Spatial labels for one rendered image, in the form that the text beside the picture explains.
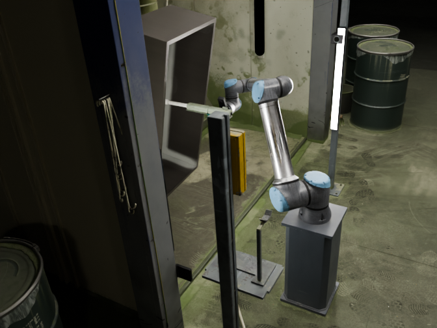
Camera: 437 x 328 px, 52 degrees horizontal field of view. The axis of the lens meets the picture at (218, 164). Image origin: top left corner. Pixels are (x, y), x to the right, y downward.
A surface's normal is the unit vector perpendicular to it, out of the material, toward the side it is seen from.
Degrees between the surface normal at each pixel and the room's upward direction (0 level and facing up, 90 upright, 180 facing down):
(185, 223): 0
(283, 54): 90
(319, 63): 90
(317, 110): 90
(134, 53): 90
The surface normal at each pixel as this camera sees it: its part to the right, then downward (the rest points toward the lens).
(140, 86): 0.87, 0.20
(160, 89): -0.45, 0.47
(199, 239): -0.06, -0.87
